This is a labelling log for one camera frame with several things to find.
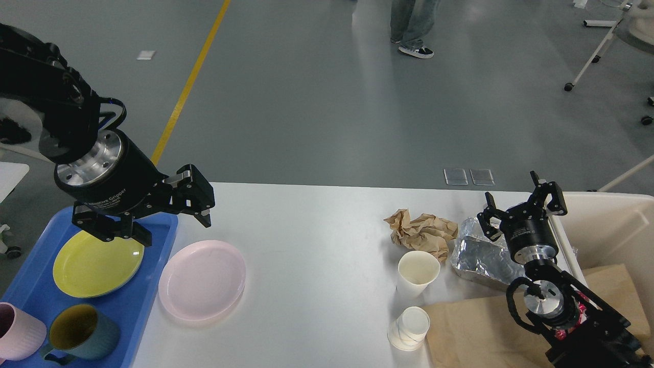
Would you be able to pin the brown paper bag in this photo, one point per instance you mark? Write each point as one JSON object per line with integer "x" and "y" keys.
{"x": 480, "y": 332}

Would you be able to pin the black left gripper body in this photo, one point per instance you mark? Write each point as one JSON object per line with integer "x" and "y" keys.
{"x": 113, "y": 178}

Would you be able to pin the crumpled aluminium foil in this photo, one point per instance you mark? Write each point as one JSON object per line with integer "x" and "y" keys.
{"x": 477, "y": 259}

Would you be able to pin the dark green mug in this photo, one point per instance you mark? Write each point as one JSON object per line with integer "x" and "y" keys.
{"x": 80, "y": 332}

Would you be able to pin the yellow plate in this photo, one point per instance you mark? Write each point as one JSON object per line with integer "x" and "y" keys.
{"x": 87, "y": 267}

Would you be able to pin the white stand leg right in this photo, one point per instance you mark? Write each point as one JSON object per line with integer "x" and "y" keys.
{"x": 623, "y": 177}

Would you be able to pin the person in jeans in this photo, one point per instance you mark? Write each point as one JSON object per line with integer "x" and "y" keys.
{"x": 410, "y": 22}

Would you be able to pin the blue plastic tray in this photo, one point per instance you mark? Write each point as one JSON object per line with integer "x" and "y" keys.
{"x": 33, "y": 289}

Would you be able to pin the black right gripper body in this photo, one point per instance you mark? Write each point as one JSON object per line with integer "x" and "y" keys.
{"x": 529, "y": 239}

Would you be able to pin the white rolling stand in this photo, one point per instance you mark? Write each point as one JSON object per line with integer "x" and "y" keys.
{"x": 633, "y": 27}

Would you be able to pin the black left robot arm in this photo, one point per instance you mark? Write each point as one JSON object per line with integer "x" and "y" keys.
{"x": 35, "y": 73}

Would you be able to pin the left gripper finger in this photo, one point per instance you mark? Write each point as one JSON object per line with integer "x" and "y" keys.
{"x": 187, "y": 192}
{"x": 108, "y": 227}

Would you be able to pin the white stand leg left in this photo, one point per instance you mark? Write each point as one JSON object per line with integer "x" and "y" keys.
{"x": 23, "y": 151}

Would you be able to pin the beige plastic bin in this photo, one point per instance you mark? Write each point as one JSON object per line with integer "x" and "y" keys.
{"x": 613, "y": 236}

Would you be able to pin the left floor outlet cover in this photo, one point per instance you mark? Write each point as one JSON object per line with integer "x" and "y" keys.
{"x": 455, "y": 176}

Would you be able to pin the lying white paper cup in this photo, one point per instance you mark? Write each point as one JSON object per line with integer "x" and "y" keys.
{"x": 409, "y": 330}

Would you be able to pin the white side table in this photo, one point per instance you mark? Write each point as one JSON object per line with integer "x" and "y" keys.
{"x": 11, "y": 176}

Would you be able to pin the pink plate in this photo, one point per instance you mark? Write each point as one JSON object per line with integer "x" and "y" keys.
{"x": 202, "y": 283}

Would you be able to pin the right floor outlet cover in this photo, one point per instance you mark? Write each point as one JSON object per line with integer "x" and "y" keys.
{"x": 482, "y": 177}

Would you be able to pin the pink ribbed cup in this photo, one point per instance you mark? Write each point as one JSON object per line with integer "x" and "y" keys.
{"x": 21, "y": 334}

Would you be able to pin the floor outlet cover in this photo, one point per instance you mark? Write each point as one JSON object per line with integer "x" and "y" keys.
{"x": 482, "y": 177}
{"x": 455, "y": 176}

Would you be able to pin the crumpled brown paper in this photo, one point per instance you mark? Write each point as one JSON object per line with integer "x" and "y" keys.
{"x": 427, "y": 233}

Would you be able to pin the white stand leg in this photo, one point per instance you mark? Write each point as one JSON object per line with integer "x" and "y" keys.
{"x": 23, "y": 151}
{"x": 623, "y": 177}

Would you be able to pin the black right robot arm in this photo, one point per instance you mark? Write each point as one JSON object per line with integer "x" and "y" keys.
{"x": 582, "y": 330}

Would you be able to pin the upright white paper cup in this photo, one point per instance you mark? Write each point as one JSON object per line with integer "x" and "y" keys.
{"x": 416, "y": 271}

